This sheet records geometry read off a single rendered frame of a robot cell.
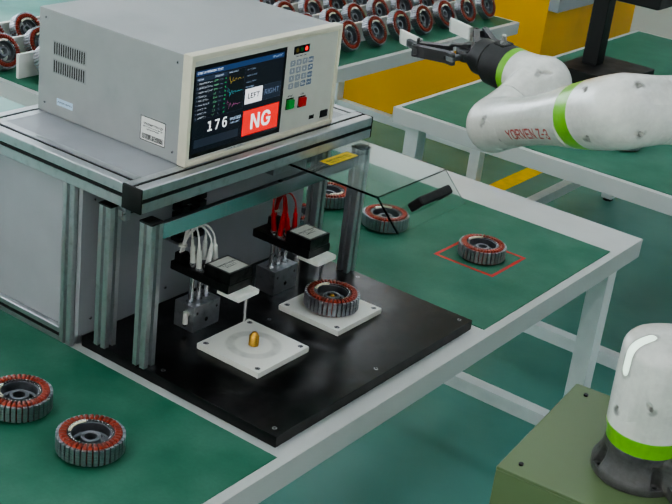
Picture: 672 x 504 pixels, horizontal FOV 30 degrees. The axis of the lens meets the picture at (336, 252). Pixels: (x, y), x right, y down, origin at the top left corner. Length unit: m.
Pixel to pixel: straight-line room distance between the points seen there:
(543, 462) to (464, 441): 1.61
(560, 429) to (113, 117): 0.98
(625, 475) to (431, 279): 0.92
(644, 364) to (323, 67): 0.93
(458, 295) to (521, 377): 1.33
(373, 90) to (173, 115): 4.18
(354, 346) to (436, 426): 1.31
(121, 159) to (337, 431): 0.61
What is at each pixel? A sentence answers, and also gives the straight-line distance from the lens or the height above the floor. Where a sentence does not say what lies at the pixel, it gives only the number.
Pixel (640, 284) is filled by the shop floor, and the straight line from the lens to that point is 4.90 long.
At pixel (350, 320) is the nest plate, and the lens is 2.50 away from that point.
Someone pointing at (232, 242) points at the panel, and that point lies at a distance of 2.63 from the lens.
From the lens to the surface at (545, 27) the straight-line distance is 5.83.
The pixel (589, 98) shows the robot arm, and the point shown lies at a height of 1.38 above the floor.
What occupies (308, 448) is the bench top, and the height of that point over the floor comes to 0.75.
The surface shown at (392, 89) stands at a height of 0.14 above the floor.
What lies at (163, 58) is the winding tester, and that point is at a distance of 2.23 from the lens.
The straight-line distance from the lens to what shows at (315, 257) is 2.51.
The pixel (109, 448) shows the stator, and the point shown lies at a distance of 2.05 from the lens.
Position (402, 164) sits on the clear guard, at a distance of 2.53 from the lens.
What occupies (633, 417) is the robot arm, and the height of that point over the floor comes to 0.96.
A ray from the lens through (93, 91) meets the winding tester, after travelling 2.38.
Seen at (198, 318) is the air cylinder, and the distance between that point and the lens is 2.41.
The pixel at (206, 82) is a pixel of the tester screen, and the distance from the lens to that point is 2.22.
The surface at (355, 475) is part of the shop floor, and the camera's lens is 3.44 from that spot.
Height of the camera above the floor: 1.91
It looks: 24 degrees down
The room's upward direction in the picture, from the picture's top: 7 degrees clockwise
